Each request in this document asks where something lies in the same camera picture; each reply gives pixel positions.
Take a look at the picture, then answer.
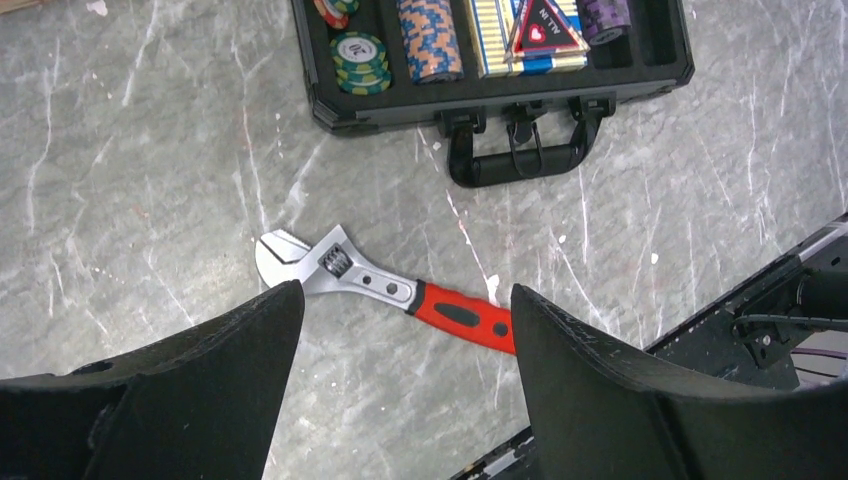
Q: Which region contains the triangular all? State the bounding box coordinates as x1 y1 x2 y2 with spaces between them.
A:
505 0 590 62

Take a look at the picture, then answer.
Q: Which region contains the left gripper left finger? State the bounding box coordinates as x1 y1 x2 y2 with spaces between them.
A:
1 281 305 479

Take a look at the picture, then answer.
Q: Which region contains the green poker chip top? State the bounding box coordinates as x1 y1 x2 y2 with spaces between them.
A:
329 31 387 73

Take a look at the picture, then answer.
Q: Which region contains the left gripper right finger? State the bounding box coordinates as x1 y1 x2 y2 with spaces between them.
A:
511 285 847 479

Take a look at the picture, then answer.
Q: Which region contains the blue orange chip stack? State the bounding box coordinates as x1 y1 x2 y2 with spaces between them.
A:
397 0 464 85

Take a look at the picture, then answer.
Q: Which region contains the green poker chip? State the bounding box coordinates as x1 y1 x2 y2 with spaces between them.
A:
337 79 392 96
336 69 391 86
329 31 387 73

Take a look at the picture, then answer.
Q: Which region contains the purple chip stack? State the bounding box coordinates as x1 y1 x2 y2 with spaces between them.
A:
576 0 632 46

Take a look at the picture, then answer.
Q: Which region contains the blue texas holdem card box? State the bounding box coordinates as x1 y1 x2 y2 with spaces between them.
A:
464 1 588 78

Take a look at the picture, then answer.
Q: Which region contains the red poker chip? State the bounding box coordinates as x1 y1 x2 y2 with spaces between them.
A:
330 0 360 15
313 0 349 30

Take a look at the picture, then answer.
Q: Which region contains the green poker chip bottom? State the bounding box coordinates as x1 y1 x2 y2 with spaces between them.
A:
337 79 392 96

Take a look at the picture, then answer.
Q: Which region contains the red handled adjustable wrench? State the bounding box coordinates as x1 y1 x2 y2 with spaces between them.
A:
255 225 516 355

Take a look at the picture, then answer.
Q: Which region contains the black poker set case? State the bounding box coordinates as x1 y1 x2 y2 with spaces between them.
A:
292 1 695 188

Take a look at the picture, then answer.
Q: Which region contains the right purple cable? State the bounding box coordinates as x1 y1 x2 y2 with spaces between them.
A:
791 345 848 379

